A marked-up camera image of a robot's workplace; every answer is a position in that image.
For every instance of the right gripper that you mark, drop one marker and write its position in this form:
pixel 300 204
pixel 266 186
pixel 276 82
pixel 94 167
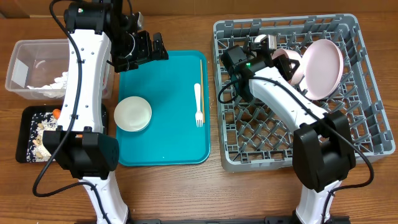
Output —
pixel 280 63

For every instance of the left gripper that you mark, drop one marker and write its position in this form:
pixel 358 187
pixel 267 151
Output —
pixel 147 52

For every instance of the large white plate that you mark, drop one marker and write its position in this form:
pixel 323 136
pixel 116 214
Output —
pixel 323 69

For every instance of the white paper cup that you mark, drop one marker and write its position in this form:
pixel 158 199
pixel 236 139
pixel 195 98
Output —
pixel 261 39

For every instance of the wooden chopstick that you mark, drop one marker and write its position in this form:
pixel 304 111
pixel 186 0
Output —
pixel 202 92

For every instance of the white bowl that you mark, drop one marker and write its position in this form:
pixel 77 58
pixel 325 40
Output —
pixel 132 114

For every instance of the white plastic fork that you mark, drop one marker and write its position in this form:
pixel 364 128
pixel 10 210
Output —
pixel 198 114

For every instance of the white napkin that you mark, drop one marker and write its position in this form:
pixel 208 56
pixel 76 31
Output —
pixel 56 89

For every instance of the orange carrot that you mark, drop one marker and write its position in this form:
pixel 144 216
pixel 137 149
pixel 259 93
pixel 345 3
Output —
pixel 56 113

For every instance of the peanuts and rice leftovers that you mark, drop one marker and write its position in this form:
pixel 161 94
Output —
pixel 40 122

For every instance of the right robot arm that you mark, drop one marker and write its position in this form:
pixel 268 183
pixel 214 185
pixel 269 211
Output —
pixel 323 152

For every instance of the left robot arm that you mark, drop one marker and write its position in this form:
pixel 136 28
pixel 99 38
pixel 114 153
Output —
pixel 99 35

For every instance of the grey dishwasher rack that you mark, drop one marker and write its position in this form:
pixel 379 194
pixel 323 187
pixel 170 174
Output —
pixel 253 137

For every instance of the teal serving tray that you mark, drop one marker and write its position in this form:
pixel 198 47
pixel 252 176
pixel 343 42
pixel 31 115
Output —
pixel 172 136

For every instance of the clear plastic bin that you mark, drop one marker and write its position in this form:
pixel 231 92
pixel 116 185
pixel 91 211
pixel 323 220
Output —
pixel 36 63

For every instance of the black tray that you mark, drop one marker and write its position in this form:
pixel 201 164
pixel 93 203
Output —
pixel 23 138

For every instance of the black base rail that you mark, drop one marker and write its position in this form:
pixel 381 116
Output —
pixel 267 220

